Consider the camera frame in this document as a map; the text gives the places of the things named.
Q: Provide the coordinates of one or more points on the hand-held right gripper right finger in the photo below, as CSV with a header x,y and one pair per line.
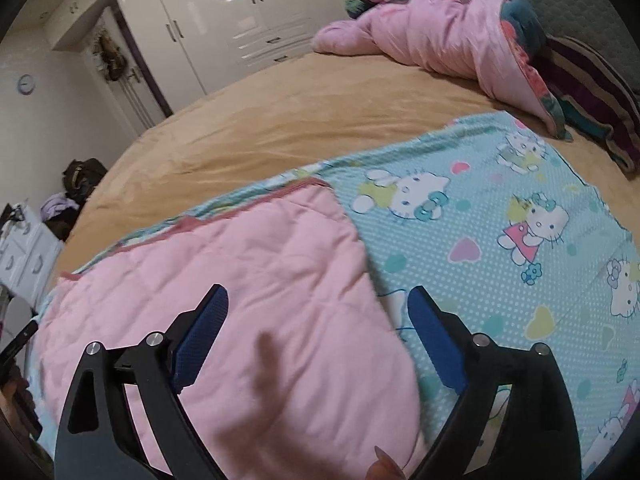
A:
x,y
435,335

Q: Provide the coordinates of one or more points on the hanging door ornaments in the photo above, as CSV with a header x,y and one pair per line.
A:
x,y
114,57

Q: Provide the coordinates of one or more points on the purple clothes pile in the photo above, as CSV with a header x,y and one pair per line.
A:
x,y
57,206

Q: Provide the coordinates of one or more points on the pink quilted jacket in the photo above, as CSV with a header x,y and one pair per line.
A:
x,y
240,270

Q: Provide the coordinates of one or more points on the white drawer cabinet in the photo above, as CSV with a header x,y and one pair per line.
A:
x,y
27,255

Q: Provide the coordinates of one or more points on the blue cartoon printed blanket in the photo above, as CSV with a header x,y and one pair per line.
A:
x,y
490,230

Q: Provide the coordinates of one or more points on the round wall clock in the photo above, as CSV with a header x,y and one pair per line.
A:
x,y
26,84

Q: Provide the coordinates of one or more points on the pink duvet with floral lining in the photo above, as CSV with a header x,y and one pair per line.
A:
x,y
440,25

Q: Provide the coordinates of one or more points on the person's right hand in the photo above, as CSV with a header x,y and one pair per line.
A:
x,y
386,466

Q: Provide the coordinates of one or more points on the tan bed sheet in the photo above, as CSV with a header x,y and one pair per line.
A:
x,y
280,120

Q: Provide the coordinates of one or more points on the white wardrobe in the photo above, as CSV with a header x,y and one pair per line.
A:
x,y
240,15

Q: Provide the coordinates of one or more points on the striped pillow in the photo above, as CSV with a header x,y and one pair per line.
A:
x,y
595,95

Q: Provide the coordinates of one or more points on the white room door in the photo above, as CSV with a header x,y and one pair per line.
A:
x,y
142,95

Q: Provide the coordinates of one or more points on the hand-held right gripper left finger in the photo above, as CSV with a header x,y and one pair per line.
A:
x,y
200,335

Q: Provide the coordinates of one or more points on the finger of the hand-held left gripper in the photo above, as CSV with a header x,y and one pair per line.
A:
x,y
20,340

